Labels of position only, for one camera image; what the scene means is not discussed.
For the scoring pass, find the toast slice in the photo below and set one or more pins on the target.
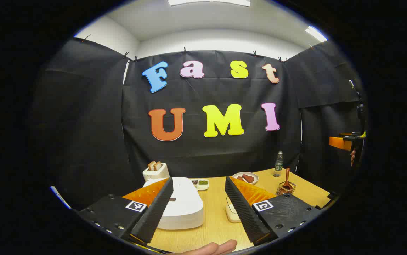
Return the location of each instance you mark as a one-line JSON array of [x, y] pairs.
[[158, 165], [151, 165]]

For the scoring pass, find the white toaster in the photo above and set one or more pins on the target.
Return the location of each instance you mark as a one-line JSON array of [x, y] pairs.
[[153, 174]]

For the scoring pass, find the white round plate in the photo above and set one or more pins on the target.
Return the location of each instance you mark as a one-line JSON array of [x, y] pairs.
[[253, 174]]

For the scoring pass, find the small white divided dish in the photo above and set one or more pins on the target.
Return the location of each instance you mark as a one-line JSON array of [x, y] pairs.
[[199, 184]]

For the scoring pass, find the white rice cooker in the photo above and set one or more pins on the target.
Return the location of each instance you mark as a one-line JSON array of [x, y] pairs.
[[185, 209]]

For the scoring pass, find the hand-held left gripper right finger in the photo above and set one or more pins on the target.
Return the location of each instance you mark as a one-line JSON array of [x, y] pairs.
[[242, 209]]

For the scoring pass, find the large ceiling light panel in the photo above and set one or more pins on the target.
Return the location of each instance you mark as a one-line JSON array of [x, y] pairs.
[[210, 2]]

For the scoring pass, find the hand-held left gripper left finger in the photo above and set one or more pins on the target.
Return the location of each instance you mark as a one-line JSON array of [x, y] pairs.
[[155, 212]]

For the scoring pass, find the clear glass rice container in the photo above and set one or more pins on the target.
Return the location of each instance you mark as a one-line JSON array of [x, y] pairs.
[[230, 202]]

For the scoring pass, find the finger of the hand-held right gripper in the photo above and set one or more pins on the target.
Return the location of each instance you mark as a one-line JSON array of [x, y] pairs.
[[338, 142]]

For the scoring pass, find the small ceiling light panel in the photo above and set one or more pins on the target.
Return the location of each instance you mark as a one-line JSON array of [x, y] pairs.
[[316, 33]]

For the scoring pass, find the brown wooden spoon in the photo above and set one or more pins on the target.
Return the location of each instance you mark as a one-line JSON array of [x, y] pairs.
[[287, 177]]

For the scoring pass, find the black backdrop cloth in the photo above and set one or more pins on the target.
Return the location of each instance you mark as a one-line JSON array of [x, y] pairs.
[[207, 152]]

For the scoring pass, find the clear green-label plastic bottle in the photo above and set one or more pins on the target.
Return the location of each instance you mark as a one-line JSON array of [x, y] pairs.
[[278, 164]]

